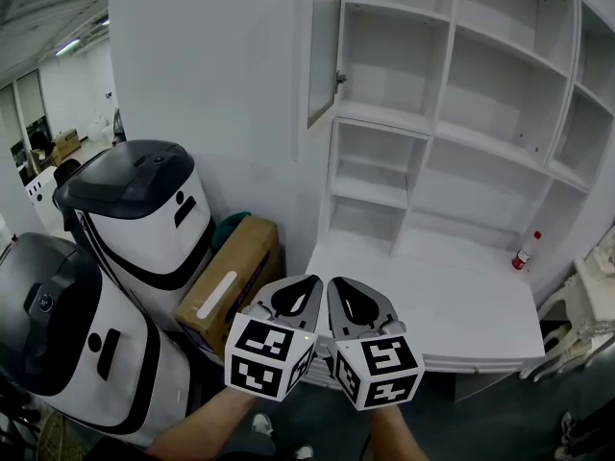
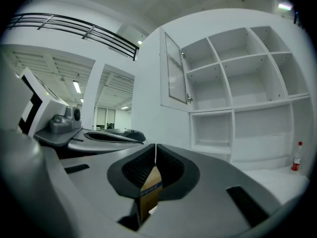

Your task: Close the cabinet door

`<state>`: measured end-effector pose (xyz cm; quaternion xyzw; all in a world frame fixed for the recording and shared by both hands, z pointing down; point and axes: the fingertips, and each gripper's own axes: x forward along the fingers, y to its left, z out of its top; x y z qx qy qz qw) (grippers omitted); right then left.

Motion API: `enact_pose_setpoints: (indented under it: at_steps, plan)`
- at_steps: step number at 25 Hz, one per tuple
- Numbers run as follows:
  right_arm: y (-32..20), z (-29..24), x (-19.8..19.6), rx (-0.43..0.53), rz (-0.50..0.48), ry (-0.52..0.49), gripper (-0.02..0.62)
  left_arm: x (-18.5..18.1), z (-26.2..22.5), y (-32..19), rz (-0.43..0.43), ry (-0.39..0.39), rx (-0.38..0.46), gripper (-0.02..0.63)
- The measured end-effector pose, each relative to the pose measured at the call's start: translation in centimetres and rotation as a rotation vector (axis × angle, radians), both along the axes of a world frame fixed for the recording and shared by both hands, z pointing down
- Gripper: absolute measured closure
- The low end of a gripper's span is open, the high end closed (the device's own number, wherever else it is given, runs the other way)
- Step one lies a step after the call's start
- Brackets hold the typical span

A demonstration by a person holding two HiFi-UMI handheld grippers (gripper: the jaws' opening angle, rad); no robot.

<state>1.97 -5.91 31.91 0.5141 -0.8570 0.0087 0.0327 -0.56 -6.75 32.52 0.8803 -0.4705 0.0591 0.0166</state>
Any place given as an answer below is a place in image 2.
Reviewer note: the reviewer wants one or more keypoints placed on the white cabinet ribbed glass door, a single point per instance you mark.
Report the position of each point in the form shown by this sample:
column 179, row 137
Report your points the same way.
column 176, row 73

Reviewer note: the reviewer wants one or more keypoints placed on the clear bottle red cap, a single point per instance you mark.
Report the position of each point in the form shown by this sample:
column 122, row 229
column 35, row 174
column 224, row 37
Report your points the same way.
column 296, row 159

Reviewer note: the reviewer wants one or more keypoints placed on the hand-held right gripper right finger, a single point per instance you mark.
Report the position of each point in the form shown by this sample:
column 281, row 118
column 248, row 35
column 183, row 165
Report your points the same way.
column 210, row 182

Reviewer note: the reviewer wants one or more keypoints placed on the white cabinet shelf unit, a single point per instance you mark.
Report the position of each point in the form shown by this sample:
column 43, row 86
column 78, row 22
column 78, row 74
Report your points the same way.
column 232, row 108

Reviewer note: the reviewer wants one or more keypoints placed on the silver fisheye gripper camera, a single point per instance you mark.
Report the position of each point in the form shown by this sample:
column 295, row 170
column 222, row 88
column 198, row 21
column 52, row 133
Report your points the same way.
column 64, row 125

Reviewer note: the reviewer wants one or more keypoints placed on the brown cardboard box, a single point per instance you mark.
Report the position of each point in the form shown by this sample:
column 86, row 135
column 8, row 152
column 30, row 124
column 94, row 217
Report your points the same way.
column 149, row 199

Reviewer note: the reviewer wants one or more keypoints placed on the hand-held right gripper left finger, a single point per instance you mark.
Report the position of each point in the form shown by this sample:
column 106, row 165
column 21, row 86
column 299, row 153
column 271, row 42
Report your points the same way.
column 99, row 182

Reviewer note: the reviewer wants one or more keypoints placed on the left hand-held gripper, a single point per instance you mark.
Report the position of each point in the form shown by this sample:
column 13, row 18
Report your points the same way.
column 47, row 103

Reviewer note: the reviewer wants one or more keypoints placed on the black metal railing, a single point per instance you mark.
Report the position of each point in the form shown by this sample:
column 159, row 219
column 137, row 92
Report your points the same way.
column 74, row 27

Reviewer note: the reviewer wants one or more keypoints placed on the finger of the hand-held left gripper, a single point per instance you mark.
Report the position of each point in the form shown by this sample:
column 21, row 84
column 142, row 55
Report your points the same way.
column 133, row 133

